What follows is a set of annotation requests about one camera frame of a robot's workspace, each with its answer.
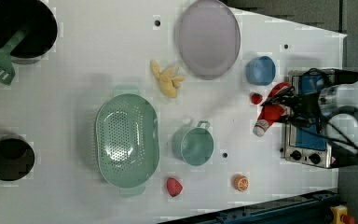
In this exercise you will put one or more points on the silver black toaster oven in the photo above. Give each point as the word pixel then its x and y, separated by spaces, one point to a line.
pixel 306 146

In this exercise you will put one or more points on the red plush ketchup bottle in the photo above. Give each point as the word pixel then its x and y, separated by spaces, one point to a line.
pixel 271 113

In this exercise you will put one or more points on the blue plastic cup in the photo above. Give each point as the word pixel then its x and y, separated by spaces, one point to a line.
pixel 260 71

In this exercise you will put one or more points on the green oval strainer basket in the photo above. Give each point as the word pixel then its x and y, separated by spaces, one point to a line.
pixel 126 131

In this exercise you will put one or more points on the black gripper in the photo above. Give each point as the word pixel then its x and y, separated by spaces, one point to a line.
pixel 305 109

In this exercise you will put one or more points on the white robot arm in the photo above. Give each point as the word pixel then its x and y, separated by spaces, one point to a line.
pixel 330 114

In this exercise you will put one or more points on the lilac round plate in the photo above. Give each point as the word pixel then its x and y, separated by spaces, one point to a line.
pixel 209 38

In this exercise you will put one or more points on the large black pot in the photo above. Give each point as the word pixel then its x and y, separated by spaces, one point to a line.
pixel 39 23

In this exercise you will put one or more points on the small red strawberry toy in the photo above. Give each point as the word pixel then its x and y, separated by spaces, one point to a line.
pixel 256 98

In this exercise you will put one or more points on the large red strawberry toy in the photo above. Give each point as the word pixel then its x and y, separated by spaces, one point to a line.
pixel 174 187

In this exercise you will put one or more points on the green slotted spatula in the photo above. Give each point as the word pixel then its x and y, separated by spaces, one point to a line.
pixel 7 71

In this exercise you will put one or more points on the yellow red emergency button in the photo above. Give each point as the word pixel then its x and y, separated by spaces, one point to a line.
pixel 341 216

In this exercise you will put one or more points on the orange slice toy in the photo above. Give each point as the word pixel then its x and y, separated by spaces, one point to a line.
pixel 241 183

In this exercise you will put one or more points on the teal metal cup with handle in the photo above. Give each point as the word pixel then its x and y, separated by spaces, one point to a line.
pixel 193 145

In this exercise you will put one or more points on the yellow plush peeled banana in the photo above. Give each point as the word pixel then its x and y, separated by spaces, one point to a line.
pixel 168 80

